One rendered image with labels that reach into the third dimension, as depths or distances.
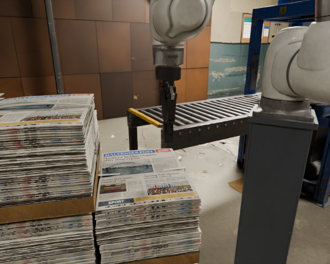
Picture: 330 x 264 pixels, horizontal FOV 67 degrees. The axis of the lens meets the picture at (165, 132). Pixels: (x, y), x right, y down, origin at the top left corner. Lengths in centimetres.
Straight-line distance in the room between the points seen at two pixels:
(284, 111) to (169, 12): 52
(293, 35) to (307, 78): 18
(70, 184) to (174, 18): 42
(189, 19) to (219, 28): 522
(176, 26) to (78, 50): 382
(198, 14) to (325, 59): 33
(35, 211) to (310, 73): 74
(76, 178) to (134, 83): 406
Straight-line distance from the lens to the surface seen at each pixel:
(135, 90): 464
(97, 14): 441
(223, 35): 581
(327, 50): 70
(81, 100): 82
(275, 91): 88
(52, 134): 58
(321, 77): 71
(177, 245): 79
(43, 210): 67
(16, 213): 68
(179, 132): 134
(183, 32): 54
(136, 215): 69
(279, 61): 85
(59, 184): 62
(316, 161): 257
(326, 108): 231
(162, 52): 71
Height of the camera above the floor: 122
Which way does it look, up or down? 19 degrees down
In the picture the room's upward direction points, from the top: straight up
